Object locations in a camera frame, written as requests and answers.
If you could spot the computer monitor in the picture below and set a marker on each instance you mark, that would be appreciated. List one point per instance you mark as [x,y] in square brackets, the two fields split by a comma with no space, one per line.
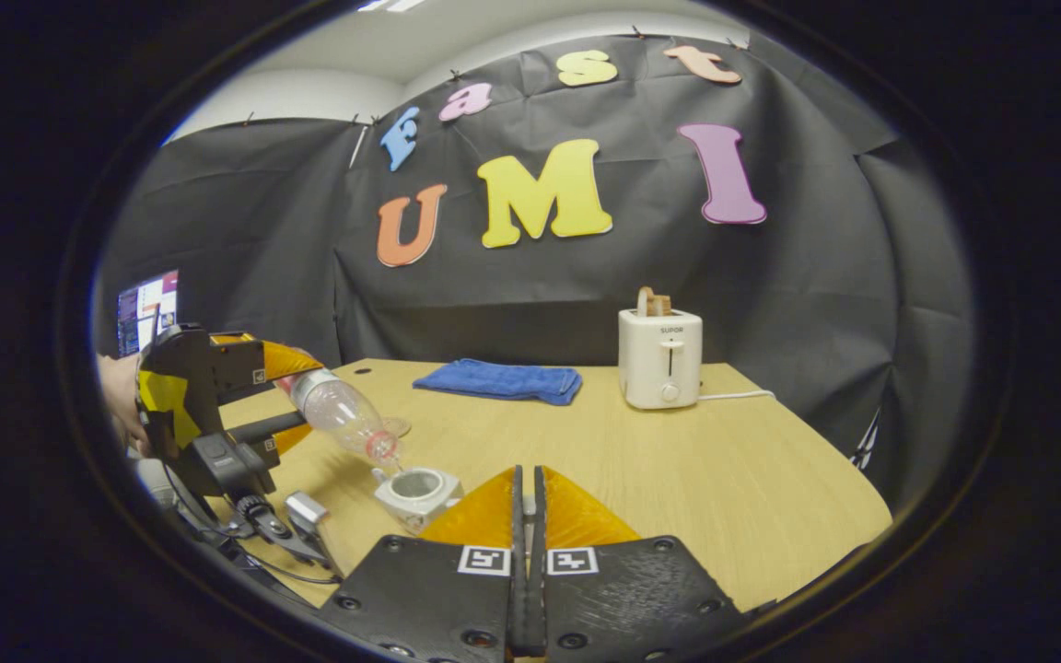
[148,313]

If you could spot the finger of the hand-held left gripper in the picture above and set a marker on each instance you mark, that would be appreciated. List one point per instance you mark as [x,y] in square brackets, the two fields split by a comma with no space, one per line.
[263,428]
[240,368]

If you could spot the white toaster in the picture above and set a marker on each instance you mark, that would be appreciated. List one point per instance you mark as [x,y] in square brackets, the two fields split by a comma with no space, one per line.
[659,359]

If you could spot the black backdrop cloth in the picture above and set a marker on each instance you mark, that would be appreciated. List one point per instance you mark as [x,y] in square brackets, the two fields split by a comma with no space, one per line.
[586,276]

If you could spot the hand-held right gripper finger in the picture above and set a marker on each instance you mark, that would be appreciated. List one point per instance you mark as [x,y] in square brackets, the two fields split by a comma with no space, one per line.
[518,589]
[538,589]

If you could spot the ceiling light panel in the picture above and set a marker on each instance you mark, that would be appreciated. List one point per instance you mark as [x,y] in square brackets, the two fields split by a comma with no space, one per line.
[392,5]

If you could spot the bread slice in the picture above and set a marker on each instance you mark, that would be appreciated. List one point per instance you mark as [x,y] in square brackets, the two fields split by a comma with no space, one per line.
[653,303]

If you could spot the round wooden coaster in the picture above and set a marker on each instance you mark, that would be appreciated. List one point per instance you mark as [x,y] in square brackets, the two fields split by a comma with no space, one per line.
[399,426]

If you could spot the white teacup lid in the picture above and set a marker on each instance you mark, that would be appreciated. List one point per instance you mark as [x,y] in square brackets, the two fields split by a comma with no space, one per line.
[529,505]

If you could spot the clear plastic water bottle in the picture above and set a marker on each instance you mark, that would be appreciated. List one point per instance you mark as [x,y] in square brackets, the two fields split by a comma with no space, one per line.
[342,412]

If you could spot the white ceramic teacup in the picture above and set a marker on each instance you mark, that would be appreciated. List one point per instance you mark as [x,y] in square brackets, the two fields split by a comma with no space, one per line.
[420,497]

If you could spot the blue folded towel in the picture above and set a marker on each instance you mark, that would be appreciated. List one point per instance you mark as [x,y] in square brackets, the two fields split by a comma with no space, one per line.
[498,379]

